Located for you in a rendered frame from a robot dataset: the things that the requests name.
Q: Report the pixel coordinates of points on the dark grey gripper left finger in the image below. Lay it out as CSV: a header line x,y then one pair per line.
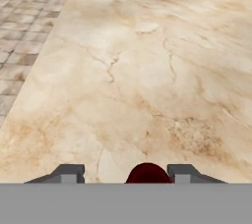
x,y
67,170

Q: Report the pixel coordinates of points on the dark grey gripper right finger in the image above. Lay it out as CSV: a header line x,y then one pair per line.
x,y
183,170

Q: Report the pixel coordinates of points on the dark red beer bottle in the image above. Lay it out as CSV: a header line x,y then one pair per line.
x,y
149,174

